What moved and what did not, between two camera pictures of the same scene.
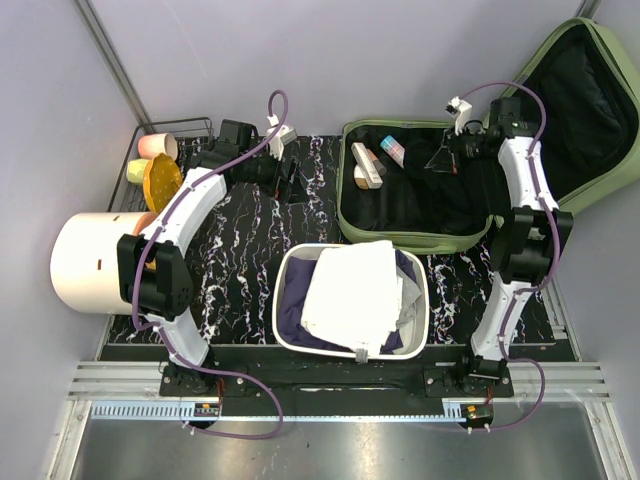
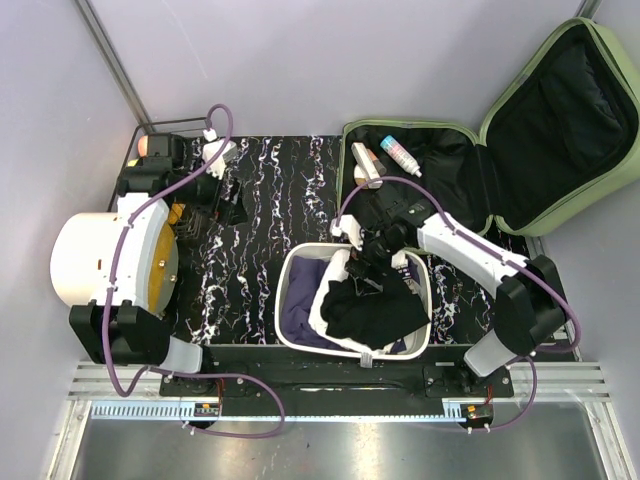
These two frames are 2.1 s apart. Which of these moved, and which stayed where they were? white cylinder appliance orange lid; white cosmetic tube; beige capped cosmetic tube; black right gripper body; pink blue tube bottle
Moved: black right gripper body
Stayed: white cylinder appliance orange lid; beige capped cosmetic tube; pink blue tube bottle; white cosmetic tube
